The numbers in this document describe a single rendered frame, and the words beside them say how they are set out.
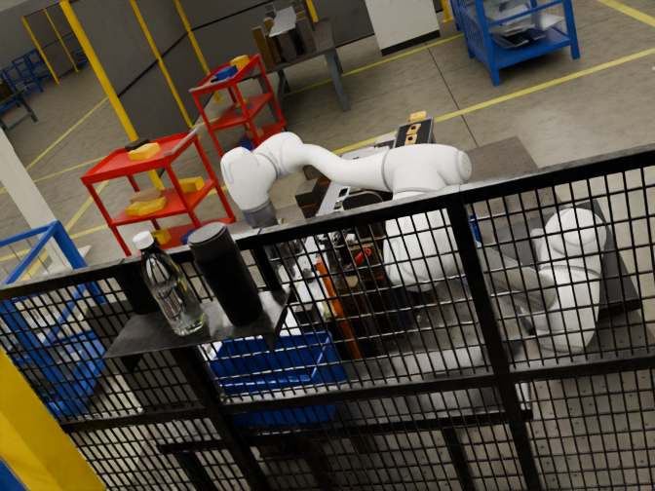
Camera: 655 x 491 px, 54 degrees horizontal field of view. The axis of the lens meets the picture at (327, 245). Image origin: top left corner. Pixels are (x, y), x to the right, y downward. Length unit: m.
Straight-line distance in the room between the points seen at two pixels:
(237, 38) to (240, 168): 7.98
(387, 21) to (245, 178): 7.07
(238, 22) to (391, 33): 2.25
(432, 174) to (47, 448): 1.08
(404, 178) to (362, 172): 0.14
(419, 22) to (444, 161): 7.38
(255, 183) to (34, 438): 0.81
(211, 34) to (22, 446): 8.44
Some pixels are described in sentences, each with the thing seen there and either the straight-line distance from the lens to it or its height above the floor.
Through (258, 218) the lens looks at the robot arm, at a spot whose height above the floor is 1.33.
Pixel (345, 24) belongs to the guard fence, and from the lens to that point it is 9.50.
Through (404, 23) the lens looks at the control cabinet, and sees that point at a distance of 8.71.
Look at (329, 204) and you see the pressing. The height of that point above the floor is 1.00.
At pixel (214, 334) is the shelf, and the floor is 1.43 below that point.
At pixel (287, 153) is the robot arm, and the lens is 1.79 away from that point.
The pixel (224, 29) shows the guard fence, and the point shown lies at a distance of 9.66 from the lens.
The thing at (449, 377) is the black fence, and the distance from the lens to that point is 1.29.
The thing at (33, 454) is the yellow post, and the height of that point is 1.17.
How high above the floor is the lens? 2.01
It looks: 27 degrees down
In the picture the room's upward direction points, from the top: 22 degrees counter-clockwise
